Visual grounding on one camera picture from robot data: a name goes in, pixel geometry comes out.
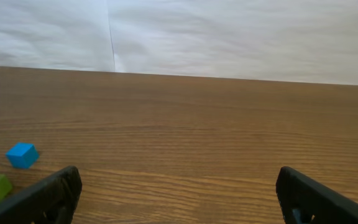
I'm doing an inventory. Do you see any blue cube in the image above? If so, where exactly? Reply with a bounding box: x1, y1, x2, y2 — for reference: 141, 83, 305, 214
5, 142, 40, 170

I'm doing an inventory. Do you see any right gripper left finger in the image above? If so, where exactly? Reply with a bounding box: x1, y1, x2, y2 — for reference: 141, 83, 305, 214
0, 165, 83, 224

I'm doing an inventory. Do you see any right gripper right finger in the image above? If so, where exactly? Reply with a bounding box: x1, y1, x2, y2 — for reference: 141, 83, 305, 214
275, 166, 358, 224

